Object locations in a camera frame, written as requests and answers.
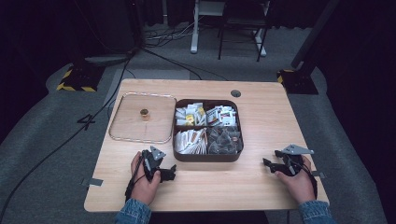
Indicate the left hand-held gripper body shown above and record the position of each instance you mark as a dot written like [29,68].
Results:
[151,165]

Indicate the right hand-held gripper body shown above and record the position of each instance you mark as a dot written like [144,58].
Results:
[291,165]

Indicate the person's right hand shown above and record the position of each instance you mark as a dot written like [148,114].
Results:
[300,186]

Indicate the person's left hand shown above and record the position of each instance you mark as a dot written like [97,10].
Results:
[143,188]

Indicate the grey tape piece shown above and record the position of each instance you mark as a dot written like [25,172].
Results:
[318,174]
[93,181]

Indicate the pile of white orange sachets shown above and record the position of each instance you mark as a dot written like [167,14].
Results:
[190,141]

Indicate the dark brown four-compartment box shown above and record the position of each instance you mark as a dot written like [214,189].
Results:
[205,158]

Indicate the clear lid with gold knob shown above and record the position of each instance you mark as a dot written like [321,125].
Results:
[134,124]

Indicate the pile of dark pyramid tea bags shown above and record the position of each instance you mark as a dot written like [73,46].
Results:
[224,141]

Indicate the pile of yellow-label tea bags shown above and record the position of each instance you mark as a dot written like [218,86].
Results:
[190,115]

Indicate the pile of red-label sachets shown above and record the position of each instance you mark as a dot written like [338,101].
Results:
[221,116]

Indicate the round grey table grommet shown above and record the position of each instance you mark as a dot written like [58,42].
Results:
[235,93]

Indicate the black yellow striped stand base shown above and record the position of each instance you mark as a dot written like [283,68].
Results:
[79,79]
[297,82]

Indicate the dark slanted stand pole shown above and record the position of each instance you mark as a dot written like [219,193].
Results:
[313,34]

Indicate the white desk leg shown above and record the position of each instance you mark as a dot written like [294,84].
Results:
[195,31]

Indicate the black metal chair frame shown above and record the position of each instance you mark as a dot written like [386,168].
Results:
[243,21]

